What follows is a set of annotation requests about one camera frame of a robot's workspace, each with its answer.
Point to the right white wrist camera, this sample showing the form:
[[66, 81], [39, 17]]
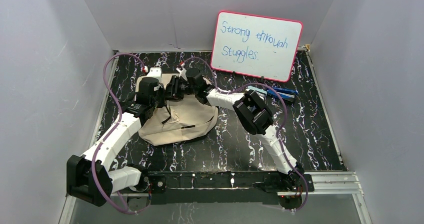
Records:
[[182, 71]]

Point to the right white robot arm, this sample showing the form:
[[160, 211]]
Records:
[[251, 110]]

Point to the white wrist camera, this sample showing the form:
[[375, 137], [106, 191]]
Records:
[[155, 72], [182, 71]]

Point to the light blue white stapler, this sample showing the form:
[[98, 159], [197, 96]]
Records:
[[260, 92]]

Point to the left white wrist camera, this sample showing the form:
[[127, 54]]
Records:
[[155, 72]]

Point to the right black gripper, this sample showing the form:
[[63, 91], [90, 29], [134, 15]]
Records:
[[172, 92]]

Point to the beige canvas backpack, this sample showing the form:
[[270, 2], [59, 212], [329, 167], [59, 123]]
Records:
[[178, 121]]

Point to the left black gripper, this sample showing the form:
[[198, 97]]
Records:
[[162, 97]]

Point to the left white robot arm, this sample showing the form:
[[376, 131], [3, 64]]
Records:
[[88, 176]]

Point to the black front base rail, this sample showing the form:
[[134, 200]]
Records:
[[221, 187]]

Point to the pink framed whiteboard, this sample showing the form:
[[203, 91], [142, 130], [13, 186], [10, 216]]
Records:
[[256, 46]]

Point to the blue black stapler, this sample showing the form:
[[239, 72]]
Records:
[[287, 95]]

